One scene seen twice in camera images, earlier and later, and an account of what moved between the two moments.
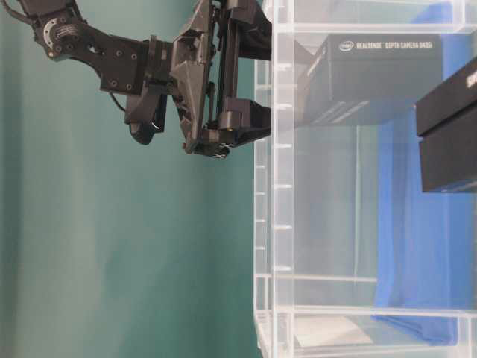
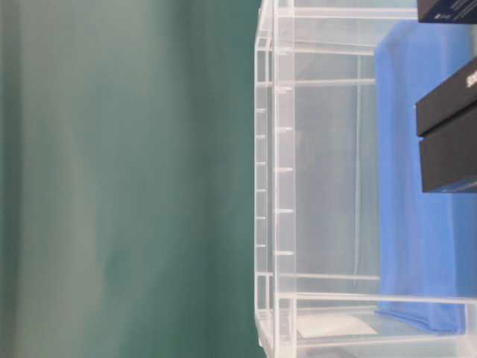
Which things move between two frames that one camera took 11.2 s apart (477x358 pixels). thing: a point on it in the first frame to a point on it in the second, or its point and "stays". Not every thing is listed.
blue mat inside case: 426,242 stays
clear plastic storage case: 352,259 stays
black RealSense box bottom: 446,122 stays
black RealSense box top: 364,80 to 447,11
